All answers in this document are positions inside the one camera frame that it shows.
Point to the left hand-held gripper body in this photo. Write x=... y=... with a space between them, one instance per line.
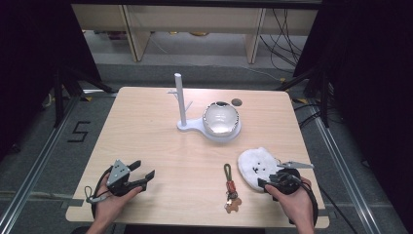
x=117 y=174

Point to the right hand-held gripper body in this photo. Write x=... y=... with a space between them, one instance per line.
x=287 y=183

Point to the white plush bear pouch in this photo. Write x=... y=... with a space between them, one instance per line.
x=255 y=164

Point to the person's right hand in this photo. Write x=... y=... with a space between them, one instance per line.
x=297 y=206

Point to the person's left hand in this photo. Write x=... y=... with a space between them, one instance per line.
x=108 y=204

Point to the white jewellery stand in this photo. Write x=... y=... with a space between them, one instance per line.
x=181 y=107

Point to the silver bowl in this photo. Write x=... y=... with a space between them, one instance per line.
x=220 y=118

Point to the brown round disc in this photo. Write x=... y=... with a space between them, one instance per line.
x=236 y=102

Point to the black metal stand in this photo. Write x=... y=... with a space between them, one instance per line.
x=324 y=97
x=59 y=97

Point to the black curtain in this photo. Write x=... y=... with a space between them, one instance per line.
x=373 y=81
x=35 y=48

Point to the light wooden cabinet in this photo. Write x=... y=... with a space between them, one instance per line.
x=195 y=18

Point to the aluminium rail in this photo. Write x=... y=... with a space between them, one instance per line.
x=35 y=165
x=344 y=169

